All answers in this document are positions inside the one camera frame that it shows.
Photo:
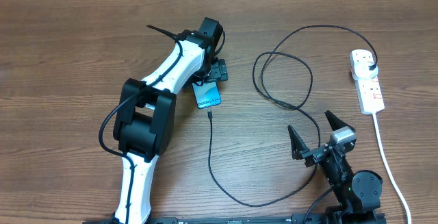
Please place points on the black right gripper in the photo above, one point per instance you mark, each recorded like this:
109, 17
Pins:
299, 151

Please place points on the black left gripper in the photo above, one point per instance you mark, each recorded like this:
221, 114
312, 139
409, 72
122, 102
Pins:
217, 70

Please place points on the blue Galaxy smartphone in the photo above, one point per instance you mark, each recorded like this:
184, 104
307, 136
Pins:
206, 95

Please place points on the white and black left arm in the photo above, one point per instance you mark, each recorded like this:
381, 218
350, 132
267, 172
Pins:
145, 115

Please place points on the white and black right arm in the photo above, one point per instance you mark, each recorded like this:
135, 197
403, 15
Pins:
358, 193

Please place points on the white charger plug adapter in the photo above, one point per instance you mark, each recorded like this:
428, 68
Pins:
364, 70

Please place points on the white power strip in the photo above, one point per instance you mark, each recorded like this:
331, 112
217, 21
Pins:
368, 90

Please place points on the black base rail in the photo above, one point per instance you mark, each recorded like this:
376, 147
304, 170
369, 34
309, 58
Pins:
239, 220

